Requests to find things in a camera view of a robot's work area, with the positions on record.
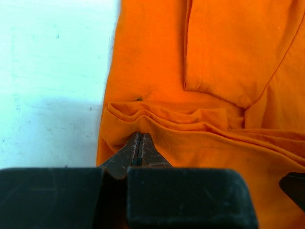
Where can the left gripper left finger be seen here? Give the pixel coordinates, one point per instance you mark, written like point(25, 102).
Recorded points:
point(67, 197)

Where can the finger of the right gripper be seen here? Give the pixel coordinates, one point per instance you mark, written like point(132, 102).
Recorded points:
point(293, 185)

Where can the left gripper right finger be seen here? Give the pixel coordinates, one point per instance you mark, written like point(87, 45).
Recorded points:
point(160, 196)

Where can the orange t shirt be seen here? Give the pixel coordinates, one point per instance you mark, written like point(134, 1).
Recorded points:
point(217, 83)

